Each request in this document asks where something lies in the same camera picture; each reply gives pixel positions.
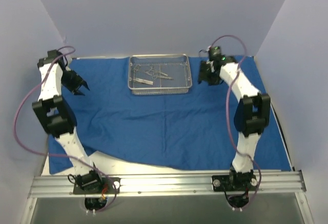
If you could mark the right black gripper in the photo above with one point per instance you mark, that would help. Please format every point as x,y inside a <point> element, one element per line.
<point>205,74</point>

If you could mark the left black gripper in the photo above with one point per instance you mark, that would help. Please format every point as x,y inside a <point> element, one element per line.
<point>77,84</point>

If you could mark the wire mesh instrument tray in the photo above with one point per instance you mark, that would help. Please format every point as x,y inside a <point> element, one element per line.
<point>176,66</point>

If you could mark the blue surgical wrap cloth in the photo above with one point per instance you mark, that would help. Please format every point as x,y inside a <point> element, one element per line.
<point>184,131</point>

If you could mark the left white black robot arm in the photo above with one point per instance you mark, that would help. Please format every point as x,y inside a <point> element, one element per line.
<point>59,121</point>

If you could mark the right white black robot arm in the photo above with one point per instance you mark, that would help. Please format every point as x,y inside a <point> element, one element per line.
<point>252,114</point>

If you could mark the steel scissors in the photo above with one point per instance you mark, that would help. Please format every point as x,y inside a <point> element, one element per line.
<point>160,76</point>

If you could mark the steel forceps middle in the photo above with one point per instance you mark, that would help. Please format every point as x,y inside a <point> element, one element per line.
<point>153,70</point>

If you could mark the steel forceps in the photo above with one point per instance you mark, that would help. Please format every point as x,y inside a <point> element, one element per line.
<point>139,69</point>
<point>153,70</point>

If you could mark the steel forceps left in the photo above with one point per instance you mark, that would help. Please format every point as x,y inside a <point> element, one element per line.
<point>139,69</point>

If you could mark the steel tweezers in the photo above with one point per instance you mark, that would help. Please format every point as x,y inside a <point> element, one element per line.
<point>142,81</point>

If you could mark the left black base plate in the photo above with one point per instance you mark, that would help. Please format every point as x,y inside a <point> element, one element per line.
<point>87,184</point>

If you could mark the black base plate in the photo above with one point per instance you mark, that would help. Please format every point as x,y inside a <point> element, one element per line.
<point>234,183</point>
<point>87,184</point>

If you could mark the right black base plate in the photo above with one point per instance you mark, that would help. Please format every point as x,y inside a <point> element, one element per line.
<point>234,183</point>

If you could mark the aluminium front rail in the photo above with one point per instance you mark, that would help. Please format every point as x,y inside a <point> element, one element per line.
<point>177,184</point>

